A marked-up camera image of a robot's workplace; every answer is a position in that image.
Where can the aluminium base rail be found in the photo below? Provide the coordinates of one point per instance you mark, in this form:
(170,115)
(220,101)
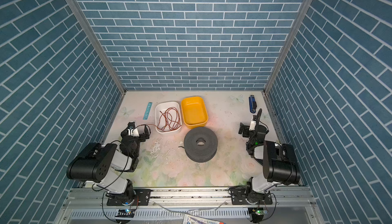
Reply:
(289,205)

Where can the grey cable spool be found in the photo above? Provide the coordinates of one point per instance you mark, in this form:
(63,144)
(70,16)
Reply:
(200,144)

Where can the green circuit board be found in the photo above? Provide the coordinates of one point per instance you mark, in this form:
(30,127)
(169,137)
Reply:
(125,213)
(257,215)

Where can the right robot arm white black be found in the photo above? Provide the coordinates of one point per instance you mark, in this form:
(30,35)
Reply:
(279,164)

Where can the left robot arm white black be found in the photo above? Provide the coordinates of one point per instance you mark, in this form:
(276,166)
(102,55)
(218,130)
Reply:
(103,165)

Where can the blue stapler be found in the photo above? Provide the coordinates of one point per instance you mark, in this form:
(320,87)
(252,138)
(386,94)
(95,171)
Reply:
(252,104)

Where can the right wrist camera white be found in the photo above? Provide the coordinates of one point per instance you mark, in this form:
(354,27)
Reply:
(253,123)

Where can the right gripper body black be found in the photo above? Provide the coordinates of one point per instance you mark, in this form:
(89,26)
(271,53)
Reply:
(247,133)

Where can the yellow plastic tray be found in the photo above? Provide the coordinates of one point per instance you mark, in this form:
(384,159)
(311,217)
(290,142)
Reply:
(194,112)

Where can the left green circuit board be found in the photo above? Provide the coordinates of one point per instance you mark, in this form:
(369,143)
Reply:
(125,213)

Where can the printed paper sheet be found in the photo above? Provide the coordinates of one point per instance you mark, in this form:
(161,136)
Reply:
(189,219)

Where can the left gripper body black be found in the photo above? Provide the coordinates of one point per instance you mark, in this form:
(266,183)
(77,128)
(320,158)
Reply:
(141,138)

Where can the white plastic tray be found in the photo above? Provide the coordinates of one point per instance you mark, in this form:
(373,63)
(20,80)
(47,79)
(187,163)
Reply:
(168,118)

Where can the right green circuit board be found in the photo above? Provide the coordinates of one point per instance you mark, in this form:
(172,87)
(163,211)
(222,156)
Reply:
(257,215)

